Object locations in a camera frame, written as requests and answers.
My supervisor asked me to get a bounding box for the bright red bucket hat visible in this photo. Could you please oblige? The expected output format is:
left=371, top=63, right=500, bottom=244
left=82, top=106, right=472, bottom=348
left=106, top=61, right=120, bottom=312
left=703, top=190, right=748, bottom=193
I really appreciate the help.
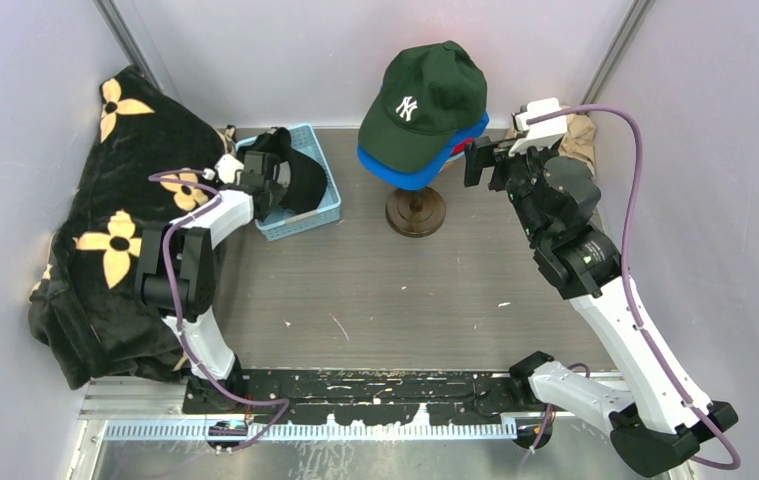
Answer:
left=451, top=137, right=475, bottom=156

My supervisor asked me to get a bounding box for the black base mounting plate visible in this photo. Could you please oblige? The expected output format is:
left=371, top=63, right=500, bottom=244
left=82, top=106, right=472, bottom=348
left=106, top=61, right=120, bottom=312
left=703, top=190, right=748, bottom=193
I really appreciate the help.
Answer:
left=182, top=369, right=545, bottom=426

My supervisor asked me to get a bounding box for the blue bucket hat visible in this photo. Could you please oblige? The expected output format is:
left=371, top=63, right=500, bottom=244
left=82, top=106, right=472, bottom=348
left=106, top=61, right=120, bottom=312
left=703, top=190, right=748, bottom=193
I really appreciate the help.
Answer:
left=356, top=112, right=490, bottom=191

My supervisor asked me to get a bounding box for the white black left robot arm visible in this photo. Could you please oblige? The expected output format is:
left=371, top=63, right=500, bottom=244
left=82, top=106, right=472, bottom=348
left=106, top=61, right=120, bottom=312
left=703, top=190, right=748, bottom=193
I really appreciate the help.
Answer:
left=135, top=151, right=291, bottom=413

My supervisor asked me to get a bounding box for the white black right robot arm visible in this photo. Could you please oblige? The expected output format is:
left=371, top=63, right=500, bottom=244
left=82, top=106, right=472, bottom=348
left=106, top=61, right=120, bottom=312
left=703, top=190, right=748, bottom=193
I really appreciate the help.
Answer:
left=464, top=137, right=738, bottom=477

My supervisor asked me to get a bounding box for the black floral blanket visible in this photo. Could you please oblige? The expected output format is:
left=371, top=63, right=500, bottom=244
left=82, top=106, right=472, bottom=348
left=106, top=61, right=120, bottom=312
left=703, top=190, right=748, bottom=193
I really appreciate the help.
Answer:
left=27, top=65, right=235, bottom=390

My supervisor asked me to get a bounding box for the black cap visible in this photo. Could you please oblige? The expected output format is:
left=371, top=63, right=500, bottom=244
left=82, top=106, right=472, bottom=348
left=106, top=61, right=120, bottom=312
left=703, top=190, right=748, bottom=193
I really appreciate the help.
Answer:
left=237, top=127, right=328, bottom=214

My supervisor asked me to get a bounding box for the beige crumpled cloth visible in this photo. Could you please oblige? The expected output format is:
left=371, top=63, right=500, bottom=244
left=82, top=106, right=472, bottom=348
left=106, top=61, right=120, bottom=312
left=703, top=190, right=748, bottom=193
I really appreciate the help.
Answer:
left=498, top=109, right=598, bottom=175

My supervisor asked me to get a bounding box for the wooden hat stand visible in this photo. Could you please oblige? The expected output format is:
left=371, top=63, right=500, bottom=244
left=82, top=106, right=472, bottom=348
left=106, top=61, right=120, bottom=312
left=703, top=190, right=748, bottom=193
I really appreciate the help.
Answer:
left=438, top=161, right=455, bottom=174

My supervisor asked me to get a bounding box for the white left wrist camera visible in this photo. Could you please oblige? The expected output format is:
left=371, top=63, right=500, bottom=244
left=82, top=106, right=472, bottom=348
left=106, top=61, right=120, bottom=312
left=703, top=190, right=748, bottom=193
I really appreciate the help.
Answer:
left=201, top=153, right=245, bottom=185

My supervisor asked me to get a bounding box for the light blue plastic basket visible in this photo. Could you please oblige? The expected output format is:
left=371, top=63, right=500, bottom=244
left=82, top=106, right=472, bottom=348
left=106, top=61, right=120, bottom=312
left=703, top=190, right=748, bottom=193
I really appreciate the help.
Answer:
left=255, top=123, right=341, bottom=241

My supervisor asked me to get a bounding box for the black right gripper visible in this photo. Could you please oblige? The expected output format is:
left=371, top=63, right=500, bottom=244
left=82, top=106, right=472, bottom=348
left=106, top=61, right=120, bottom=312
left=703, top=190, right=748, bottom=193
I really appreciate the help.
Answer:
left=465, top=132, right=560, bottom=243

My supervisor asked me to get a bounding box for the cyan bucket hat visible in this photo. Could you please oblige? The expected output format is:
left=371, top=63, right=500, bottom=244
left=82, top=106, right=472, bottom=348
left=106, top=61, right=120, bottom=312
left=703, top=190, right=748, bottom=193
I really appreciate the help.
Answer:
left=446, top=150, right=465, bottom=163

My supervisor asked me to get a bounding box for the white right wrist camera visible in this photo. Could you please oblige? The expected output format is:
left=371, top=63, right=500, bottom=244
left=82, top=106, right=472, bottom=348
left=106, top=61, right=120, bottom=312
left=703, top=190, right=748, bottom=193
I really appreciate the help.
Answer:
left=508, top=97, right=568, bottom=157

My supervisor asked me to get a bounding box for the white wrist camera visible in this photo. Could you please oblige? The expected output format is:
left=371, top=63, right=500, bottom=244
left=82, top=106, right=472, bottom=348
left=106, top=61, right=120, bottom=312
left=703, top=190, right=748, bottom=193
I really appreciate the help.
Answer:
left=201, top=153, right=245, bottom=185
left=508, top=97, right=568, bottom=157

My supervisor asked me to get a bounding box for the dark green bucket hat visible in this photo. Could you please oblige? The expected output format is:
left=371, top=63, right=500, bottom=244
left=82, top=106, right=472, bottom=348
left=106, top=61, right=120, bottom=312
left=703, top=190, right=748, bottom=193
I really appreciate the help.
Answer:
left=358, top=41, right=488, bottom=174

